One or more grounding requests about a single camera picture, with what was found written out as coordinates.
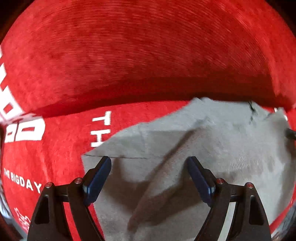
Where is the grey knit sweater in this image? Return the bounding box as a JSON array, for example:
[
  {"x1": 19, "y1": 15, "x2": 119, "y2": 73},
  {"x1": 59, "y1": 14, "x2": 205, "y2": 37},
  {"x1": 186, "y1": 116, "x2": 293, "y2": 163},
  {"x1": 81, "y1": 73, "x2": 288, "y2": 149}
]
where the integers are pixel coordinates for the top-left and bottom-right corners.
[{"x1": 82, "y1": 98, "x2": 295, "y2": 240}]

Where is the red printed blanket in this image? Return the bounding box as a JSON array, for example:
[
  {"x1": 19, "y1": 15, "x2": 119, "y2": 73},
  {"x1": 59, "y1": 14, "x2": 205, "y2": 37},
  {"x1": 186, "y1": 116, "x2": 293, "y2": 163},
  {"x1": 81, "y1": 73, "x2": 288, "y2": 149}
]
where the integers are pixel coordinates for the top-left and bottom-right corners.
[{"x1": 1, "y1": 1, "x2": 295, "y2": 240}]

